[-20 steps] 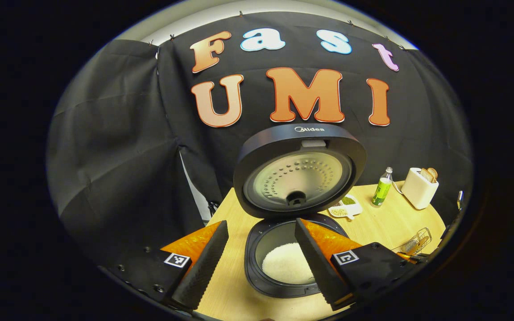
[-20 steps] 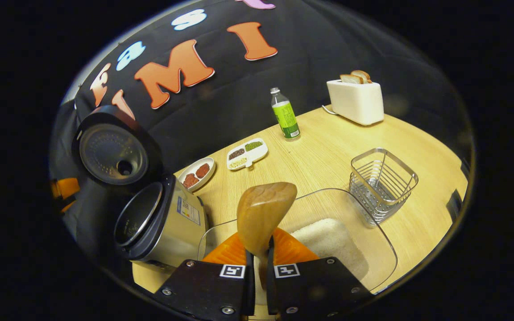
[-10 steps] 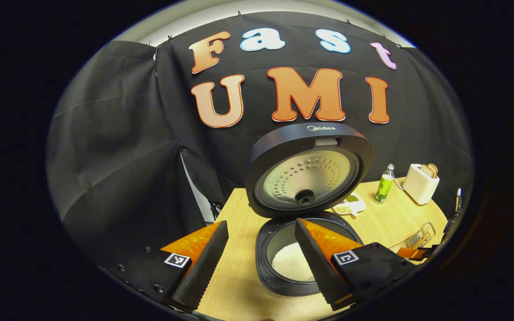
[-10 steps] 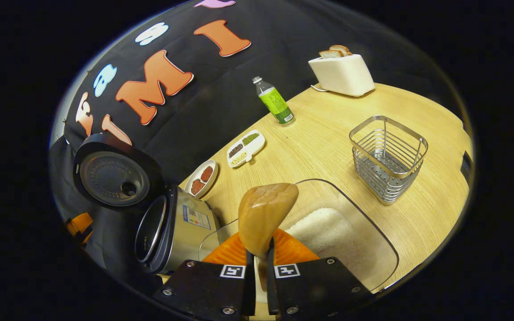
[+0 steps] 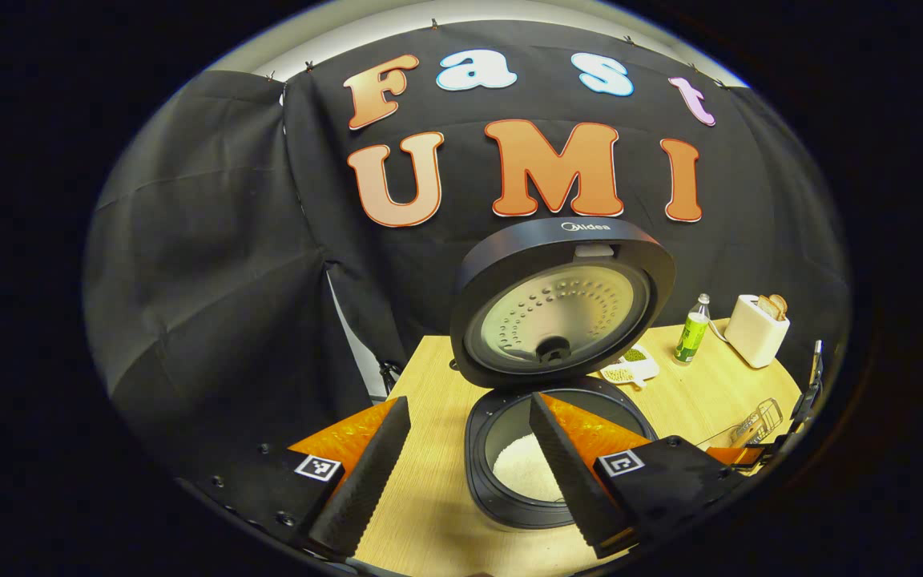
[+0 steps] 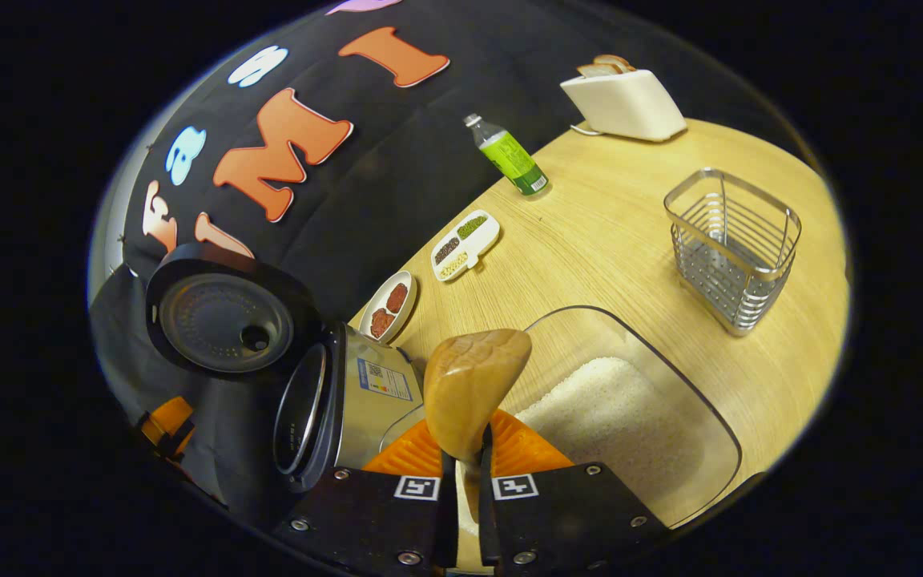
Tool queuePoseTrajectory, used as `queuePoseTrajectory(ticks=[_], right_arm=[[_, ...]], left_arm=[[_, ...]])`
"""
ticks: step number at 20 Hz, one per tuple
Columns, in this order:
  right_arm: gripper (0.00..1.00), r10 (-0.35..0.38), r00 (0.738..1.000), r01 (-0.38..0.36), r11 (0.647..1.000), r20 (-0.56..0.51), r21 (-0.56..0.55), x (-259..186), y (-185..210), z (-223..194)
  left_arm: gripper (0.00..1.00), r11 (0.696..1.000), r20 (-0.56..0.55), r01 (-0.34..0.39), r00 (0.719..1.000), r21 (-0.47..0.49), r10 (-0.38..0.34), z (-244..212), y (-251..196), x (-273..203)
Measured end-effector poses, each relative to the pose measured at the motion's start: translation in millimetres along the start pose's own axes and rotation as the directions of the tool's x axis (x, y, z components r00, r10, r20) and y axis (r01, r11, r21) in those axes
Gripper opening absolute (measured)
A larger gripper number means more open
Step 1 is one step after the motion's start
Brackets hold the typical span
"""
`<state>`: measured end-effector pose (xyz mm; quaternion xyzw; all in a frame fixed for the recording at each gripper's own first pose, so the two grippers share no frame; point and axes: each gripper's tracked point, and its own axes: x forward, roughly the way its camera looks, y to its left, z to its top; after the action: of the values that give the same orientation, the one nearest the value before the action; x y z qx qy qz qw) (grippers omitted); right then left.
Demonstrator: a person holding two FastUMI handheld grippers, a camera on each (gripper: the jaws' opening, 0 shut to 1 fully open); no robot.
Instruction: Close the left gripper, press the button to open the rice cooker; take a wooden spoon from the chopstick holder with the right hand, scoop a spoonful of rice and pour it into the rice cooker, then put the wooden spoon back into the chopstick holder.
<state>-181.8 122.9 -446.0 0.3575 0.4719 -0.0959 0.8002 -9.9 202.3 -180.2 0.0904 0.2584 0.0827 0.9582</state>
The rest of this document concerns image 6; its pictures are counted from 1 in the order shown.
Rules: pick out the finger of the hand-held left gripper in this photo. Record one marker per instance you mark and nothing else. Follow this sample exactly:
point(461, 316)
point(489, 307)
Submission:
point(169, 425)

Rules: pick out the toast bread slice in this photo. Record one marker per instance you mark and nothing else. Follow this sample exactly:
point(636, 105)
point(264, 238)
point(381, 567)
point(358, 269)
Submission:
point(598, 70)
point(615, 61)

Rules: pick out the dark grey rice cooker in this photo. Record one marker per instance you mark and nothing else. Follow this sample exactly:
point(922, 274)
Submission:
point(365, 409)

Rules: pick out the clear plastic rice container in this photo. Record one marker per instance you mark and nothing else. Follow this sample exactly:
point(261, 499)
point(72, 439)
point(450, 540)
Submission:
point(694, 497)

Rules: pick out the white toaster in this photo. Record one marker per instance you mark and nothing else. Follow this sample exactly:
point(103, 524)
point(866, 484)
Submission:
point(630, 104)

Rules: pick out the wooden spoon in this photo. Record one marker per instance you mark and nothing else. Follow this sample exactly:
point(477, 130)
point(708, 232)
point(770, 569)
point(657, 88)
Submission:
point(469, 385)

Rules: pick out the white oval red bean plate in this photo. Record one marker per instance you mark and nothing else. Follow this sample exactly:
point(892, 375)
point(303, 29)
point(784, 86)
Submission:
point(388, 308)

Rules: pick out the green drink bottle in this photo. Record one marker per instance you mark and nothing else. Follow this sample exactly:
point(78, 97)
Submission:
point(513, 159)

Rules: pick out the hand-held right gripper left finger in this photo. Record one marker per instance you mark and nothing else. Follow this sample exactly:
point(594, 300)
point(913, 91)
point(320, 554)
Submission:
point(373, 513)

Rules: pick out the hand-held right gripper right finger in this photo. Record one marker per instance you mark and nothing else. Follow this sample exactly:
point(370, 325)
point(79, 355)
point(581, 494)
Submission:
point(558, 513)

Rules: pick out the white divided bean dish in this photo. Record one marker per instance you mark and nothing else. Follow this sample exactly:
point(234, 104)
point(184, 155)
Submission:
point(465, 244)

